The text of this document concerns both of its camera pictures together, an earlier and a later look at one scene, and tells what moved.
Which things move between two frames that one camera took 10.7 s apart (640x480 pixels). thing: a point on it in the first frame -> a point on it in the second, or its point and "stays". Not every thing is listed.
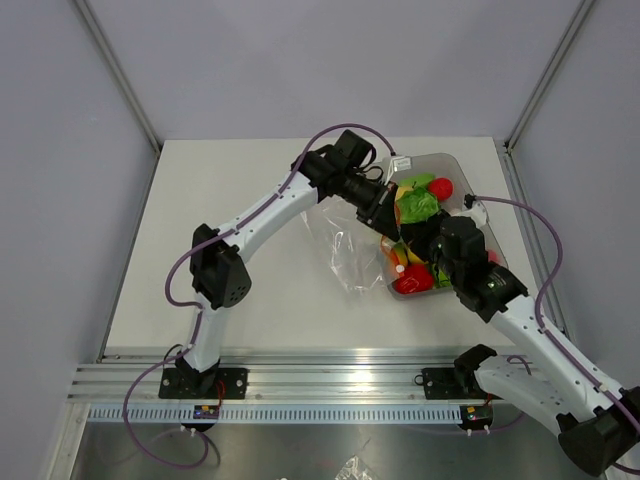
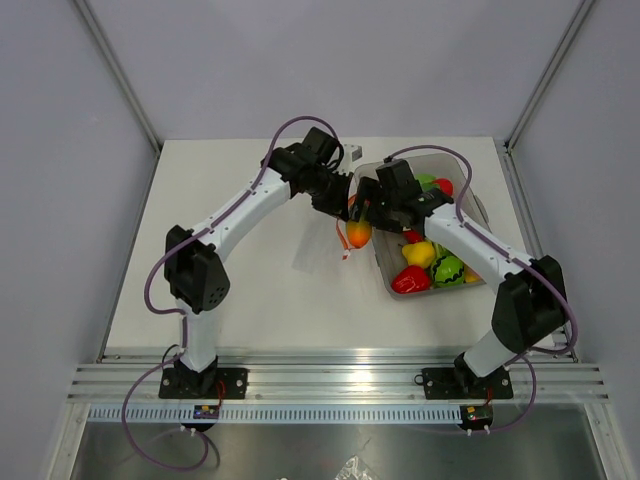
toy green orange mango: x=399 y=253 -> x=358 y=232
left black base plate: x=203 y=383 stays
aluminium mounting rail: x=277 y=376 stays
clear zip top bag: x=347 y=242 -> x=317 y=243
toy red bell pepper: x=416 y=278 stays
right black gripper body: x=445 y=264 -> x=384 y=216
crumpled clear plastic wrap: x=355 y=469 stays
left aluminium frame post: x=121 y=77 stays
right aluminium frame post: x=547 y=75 stays
